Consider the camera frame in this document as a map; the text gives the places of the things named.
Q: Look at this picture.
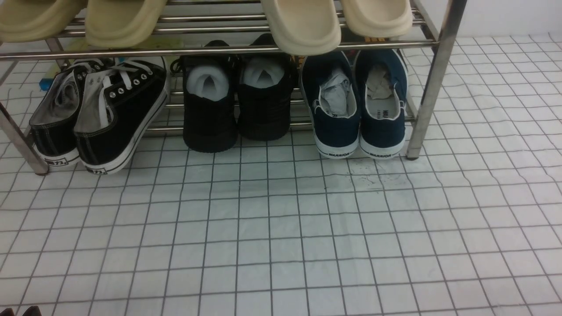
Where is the olive green slipper far left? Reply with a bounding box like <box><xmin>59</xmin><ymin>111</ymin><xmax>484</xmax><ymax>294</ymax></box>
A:
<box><xmin>0</xmin><ymin>0</ymin><xmax>87</xmax><ymax>43</ymax></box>

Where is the dark object bottom left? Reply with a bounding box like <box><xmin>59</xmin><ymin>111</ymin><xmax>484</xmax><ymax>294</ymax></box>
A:
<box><xmin>0</xmin><ymin>305</ymin><xmax>42</xmax><ymax>316</ymax></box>

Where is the beige slipper far right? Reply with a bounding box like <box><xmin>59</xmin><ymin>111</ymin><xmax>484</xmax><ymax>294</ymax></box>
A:
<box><xmin>341</xmin><ymin>0</ymin><xmax>413</xmax><ymax>38</ymax></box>

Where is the blue object behind rack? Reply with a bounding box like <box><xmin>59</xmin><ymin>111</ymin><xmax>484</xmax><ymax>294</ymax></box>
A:
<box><xmin>39</xmin><ymin>78</ymin><xmax>54</xmax><ymax>92</ymax></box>

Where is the navy slip-on shoe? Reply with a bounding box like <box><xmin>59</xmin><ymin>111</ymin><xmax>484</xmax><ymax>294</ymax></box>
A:
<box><xmin>353</xmin><ymin>49</ymin><xmax>409</xmax><ymax>159</ymax></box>
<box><xmin>299</xmin><ymin>51</ymin><xmax>361</xmax><ymax>159</ymax></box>

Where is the metal shoe rack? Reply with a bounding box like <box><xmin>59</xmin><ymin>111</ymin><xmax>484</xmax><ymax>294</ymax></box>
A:
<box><xmin>1</xmin><ymin>0</ymin><xmax>466</xmax><ymax>176</ymax></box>

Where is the black canvas sneaker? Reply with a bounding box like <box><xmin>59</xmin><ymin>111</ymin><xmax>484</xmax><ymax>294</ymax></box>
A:
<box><xmin>29</xmin><ymin>58</ymin><xmax>115</xmax><ymax>167</ymax></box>
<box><xmin>73</xmin><ymin>57</ymin><xmax>170</xmax><ymax>176</ymax></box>

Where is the black canvas sneaker left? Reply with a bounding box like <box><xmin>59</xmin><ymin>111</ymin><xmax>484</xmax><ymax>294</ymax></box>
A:
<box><xmin>29</xmin><ymin>58</ymin><xmax>115</xmax><ymax>167</ymax></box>

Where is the black shoe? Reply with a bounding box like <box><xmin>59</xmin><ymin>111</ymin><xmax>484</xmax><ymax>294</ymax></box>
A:
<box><xmin>237</xmin><ymin>52</ymin><xmax>298</xmax><ymax>141</ymax></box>
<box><xmin>170</xmin><ymin>54</ymin><xmax>239</xmax><ymax>153</ymax></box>

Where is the black shoe left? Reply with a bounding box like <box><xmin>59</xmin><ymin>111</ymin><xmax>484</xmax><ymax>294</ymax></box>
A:
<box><xmin>170</xmin><ymin>54</ymin><xmax>239</xmax><ymax>153</ymax></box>

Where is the beige slipper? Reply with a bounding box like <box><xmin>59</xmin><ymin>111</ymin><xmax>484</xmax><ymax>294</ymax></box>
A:
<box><xmin>261</xmin><ymin>0</ymin><xmax>341</xmax><ymax>56</ymax></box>
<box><xmin>341</xmin><ymin>0</ymin><xmax>413</xmax><ymax>38</ymax></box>

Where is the olive green slipper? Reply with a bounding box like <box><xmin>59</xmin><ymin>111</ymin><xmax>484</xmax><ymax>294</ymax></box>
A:
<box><xmin>85</xmin><ymin>0</ymin><xmax>167</xmax><ymax>49</ymax></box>
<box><xmin>0</xmin><ymin>0</ymin><xmax>87</xmax><ymax>43</ymax></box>

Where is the black shoe right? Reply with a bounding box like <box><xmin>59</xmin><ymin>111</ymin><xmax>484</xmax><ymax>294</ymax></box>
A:
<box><xmin>237</xmin><ymin>52</ymin><xmax>298</xmax><ymax>141</ymax></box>

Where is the black canvas sneaker right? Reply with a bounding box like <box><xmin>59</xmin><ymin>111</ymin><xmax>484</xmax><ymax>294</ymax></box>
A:
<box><xmin>73</xmin><ymin>57</ymin><xmax>170</xmax><ymax>176</ymax></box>

